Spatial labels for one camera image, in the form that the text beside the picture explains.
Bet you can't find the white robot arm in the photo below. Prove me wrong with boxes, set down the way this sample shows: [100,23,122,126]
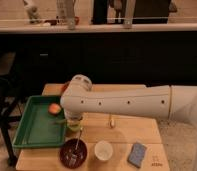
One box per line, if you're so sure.
[60,74,197,171]

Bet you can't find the small green cup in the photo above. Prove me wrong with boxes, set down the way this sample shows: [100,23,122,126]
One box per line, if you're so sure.
[67,123,81,132]

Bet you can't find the orange peach fruit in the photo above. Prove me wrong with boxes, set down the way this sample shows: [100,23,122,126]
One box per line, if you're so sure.
[48,103,62,115]

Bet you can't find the dark brown bowl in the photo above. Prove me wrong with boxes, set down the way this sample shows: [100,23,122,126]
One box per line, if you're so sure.
[59,139,87,169]

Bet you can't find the green plastic tray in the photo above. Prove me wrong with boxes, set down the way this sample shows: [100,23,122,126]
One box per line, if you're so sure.
[13,95,66,149]

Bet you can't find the metal fork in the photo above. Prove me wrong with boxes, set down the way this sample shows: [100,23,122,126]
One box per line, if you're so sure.
[69,127,83,166]

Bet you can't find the white cup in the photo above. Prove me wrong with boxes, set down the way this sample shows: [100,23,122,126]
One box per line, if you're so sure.
[94,140,113,162]

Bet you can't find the blue sponge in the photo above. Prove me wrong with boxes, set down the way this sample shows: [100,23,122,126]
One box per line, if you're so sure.
[127,142,147,168]

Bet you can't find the black chair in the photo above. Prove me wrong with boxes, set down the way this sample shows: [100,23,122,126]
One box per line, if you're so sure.
[0,78,21,166]

